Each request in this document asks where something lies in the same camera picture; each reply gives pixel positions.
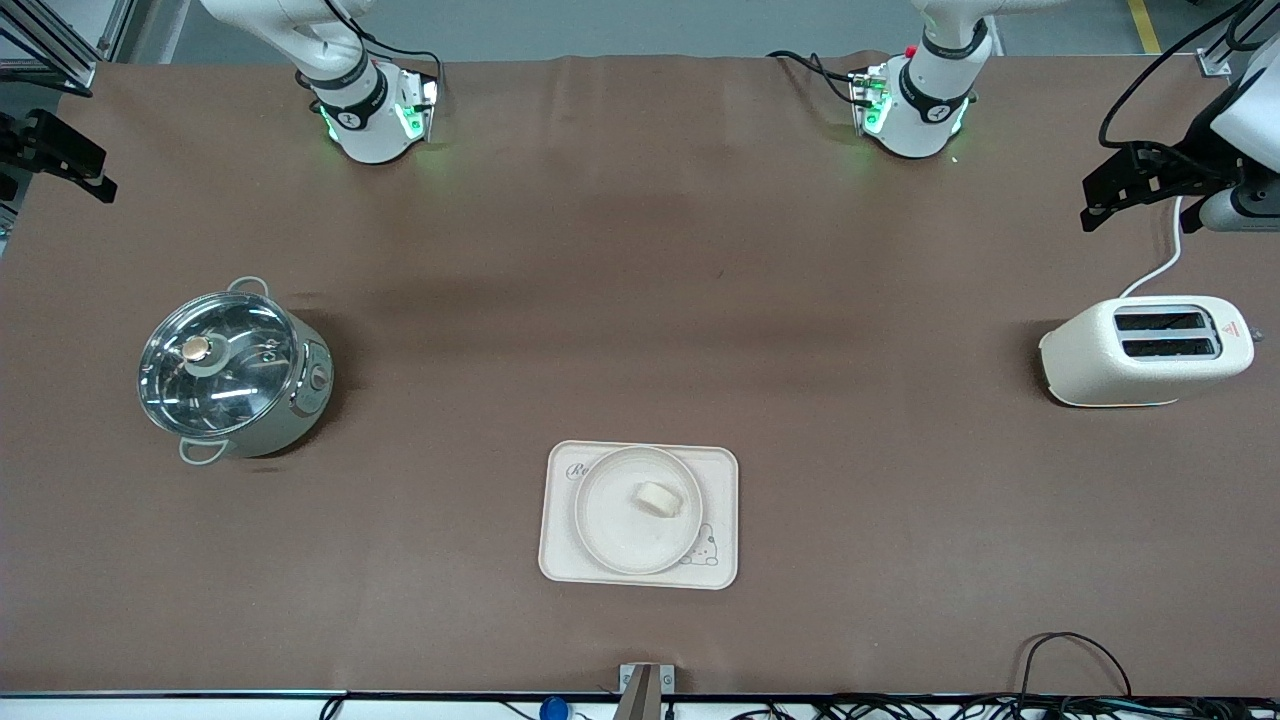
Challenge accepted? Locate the white steamed bun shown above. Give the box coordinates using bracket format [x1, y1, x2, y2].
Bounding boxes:
[628, 481, 685, 520]

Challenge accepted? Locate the cream round plate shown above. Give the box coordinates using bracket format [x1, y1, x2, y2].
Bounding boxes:
[574, 446, 705, 577]

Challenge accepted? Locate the cream rabbit print tray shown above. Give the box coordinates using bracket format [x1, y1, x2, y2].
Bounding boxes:
[538, 440, 740, 591]

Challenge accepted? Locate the cream two-slot toaster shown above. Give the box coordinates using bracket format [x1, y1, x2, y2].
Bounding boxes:
[1038, 295, 1264, 409]

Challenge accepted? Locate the glass pot lid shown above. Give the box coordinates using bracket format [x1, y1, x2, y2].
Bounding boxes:
[138, 292, 302, 439]

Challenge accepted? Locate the pale green electric pot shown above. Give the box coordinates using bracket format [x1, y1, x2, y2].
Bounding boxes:
[138, 277, 336, 467]

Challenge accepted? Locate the brown table cover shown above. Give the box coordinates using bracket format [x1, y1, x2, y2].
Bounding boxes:
[0, 50, 1280, 697]

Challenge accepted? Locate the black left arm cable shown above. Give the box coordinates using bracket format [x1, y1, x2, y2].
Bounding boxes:
[1097, 0, 1280, 153]

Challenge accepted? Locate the white toaster cable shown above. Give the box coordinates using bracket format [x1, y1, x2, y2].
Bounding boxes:
[1118, 195, 1187, 300]

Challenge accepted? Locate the aluminium frame profile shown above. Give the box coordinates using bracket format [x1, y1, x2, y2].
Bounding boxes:
[1196, 0, 1280, 79]
[0, 0, 137, 97]

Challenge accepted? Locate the black arm base cable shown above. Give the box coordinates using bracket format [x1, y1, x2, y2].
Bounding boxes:
[766, 49, 873, 107]
[322, 0, 444, 103]

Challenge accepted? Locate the black looped cable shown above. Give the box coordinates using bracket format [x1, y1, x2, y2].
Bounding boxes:
[1018, 631, 1134, 701]

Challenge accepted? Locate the grey metal bracket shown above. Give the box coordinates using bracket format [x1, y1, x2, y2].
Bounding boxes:
[618, 663, 676, 720]

